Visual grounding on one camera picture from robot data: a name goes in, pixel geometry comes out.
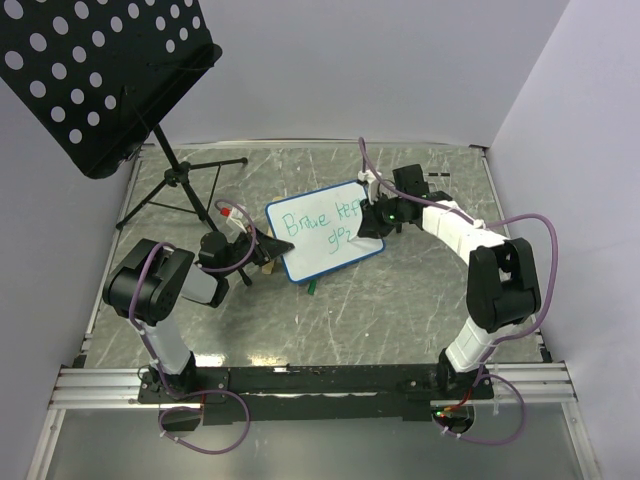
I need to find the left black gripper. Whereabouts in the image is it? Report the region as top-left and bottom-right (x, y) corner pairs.
(220, 224), (295, 277)

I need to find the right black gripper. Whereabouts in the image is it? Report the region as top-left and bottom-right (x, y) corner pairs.
(358, 191), (407, 240)

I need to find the blue framed whiteboard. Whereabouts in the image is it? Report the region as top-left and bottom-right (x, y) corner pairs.
(265, 181), (385, 284)

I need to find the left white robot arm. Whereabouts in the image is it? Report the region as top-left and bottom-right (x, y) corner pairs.
(102, 229), (294, 402)

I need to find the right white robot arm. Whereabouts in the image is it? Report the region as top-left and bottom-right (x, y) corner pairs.
(356, 164), (541, 398)

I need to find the wooden rolling pin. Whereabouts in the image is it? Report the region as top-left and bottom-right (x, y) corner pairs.
(261, 229), (276, 275)

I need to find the black perforated music stand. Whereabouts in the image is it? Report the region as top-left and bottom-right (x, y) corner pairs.
(1, 1), (223, 225)

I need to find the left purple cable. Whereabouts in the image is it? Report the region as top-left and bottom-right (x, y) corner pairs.
(127, 199), (261, 456)

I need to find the purple cable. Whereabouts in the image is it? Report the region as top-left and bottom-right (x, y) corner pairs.
(357, 136), (558, 446)
(127, 199), (261, 456)

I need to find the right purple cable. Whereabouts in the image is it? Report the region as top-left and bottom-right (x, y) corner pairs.
(357, 136), (558, 446)

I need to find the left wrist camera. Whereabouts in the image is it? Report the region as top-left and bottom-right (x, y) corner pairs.
(214, 199), (252, 233)

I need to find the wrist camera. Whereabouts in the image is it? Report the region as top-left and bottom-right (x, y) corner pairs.
(214, 199), (252, 233)
(357, 169), (381, 204)

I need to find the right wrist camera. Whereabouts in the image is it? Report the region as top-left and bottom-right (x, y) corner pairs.
(357, 169), (381, 204)

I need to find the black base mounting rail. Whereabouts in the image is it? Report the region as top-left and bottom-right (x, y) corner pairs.
(138, 364), (494, 426)

